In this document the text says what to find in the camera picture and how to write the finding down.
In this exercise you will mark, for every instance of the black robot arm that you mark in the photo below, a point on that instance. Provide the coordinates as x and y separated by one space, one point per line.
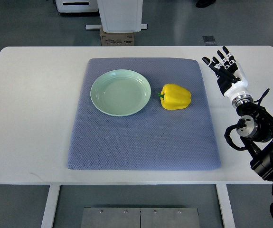
253 133

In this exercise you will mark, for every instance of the white table leg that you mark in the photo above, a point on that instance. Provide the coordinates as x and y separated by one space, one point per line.
225 206
50 207

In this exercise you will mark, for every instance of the black shoe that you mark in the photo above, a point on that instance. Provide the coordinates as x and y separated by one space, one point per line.
204 3

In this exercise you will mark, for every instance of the left white table leg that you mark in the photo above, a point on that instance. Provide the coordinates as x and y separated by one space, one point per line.
50 207

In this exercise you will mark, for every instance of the cardboard box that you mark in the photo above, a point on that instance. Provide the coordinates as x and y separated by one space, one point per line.
116 39

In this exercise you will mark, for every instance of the light green plate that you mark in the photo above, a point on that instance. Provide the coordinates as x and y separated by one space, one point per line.
120 92

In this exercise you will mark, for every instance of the blue textured mat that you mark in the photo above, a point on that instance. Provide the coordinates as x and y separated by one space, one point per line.
154 139

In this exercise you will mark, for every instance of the yellow bell pepper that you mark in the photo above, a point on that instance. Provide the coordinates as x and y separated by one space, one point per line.
174 97

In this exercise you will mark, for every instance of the white cabinet with slot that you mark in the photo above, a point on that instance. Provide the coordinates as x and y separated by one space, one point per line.
76 6

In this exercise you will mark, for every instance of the white pedestal column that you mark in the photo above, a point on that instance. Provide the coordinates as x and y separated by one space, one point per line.
120 16

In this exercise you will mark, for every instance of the right white table leg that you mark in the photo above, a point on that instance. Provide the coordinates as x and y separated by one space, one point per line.
225 206

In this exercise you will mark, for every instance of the metal base plate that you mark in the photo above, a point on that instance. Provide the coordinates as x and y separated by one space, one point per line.
140 218

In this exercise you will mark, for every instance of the grey floor socket plate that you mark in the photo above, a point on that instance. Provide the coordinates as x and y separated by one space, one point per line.
209 40

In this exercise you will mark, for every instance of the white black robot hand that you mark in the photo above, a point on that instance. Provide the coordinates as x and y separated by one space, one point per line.
230 77

